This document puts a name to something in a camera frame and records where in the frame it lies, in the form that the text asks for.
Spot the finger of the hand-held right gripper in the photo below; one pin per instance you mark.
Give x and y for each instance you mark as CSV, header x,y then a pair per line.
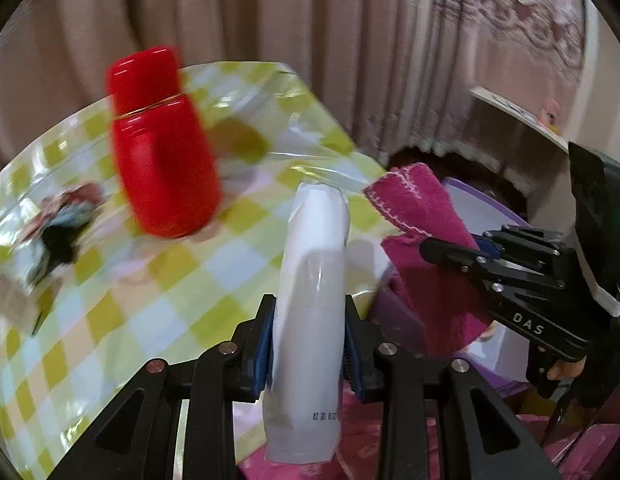
x,y
455,257
530,247

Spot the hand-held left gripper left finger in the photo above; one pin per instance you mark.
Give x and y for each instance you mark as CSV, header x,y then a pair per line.
x,y
264,340

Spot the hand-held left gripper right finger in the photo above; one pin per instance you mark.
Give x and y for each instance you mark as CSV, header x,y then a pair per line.
x,y
352,355

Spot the purple plastic basket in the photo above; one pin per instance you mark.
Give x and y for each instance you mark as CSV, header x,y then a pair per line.
x,y
490,210

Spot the magenta towel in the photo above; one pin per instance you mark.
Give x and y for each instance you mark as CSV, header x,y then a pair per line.
x,y
420,210

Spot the white squeeze tube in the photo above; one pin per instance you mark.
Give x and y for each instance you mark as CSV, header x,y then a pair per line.
x,y
310,285

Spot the person's right hand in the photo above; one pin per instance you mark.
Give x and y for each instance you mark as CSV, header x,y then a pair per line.
x,y
560,370

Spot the green checkered tablecloth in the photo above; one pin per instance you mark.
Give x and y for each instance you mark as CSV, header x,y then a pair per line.
x,y
140,300

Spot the white shelf board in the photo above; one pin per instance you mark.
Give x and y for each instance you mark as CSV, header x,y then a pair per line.
x,y
520,115

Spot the small pink figure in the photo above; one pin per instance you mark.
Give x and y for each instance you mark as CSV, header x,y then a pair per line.
x,y
552,110

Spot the red plastic jug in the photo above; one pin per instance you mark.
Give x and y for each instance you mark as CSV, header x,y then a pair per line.
x,y
165,170

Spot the pink curtain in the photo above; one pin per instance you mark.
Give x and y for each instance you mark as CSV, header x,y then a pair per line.
x,y
290,20

